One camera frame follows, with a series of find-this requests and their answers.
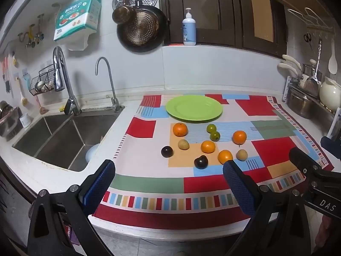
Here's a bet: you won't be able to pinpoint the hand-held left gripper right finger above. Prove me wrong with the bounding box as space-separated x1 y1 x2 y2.
223 160 312 256

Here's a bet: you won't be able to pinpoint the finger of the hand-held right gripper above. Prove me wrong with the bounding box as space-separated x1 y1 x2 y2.
320 136 341 156
289 147 341 192

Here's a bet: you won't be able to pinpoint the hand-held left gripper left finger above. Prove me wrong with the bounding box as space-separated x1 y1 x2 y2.
27 159 116 256

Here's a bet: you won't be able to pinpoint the orange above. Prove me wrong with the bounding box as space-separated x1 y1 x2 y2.
232 130 247 145
218 150 234 165
201 140 216 154
173 122 188 137

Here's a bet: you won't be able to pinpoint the green plate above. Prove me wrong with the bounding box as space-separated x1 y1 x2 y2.
165 95 223 123

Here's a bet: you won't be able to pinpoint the person's right hand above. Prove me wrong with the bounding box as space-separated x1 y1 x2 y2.
316 215 341 250

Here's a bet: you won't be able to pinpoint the pale blue bowl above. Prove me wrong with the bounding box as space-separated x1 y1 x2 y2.
85 143 101 163

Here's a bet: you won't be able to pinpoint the metal dish rack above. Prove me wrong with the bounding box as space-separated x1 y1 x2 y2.
282 76 341 139

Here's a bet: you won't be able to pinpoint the colourful patterned table mat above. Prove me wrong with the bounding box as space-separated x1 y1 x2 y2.
88 94 335 231

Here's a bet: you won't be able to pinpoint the stainless steel pot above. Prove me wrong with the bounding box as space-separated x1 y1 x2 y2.
288 87 317 119

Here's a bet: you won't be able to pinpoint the white ceramic jug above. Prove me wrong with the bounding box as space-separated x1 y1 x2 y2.
319 76 341 112

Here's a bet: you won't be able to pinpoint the stainless steel sink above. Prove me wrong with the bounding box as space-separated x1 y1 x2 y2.
12 109 126 172

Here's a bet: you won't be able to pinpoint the metal spatula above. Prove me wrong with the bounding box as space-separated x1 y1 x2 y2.
304 39 323 98

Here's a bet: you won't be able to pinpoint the lidded steel pot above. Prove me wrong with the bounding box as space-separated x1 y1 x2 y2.
302 59 324 76

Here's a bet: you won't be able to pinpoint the white rice paddle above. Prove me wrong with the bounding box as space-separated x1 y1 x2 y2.
328 38 339 74

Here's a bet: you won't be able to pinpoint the thin curved faucet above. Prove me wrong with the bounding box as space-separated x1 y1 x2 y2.
95 57 121 112

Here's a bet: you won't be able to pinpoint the yellow dish brush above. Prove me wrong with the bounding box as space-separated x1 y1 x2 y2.
14 77 28 107

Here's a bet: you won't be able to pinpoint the tall chrome faucet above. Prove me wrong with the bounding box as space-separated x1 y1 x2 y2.
52 46 82 116

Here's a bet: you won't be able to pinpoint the white plastic bag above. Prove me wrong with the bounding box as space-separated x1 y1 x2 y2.
64 28 98 51

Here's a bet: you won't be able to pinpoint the black frying pan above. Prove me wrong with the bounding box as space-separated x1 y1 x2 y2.
117 0 169 53

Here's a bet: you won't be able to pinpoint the white pump soap bottle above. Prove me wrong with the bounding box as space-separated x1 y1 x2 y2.
182 7 197 46

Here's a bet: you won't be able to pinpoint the green tissue pack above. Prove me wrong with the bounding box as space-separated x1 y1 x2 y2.
53 0 102 42

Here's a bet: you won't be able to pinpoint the small brown saucepan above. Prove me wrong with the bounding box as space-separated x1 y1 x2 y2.
112 0 137 25

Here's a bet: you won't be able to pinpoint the white pan handle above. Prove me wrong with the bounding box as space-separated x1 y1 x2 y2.
282 54 304 71
277 63 299 78

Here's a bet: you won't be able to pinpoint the black wire basket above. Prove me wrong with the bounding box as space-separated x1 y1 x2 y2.
29 65 58 96

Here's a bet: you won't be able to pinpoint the white wire wall rack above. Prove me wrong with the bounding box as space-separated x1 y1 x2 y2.
288 7 336 36

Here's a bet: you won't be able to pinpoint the wall water taps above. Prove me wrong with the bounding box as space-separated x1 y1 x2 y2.
17 13 46 49

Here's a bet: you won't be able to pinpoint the dark wooden window frame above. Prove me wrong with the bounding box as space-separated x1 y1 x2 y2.
157 0 288 58

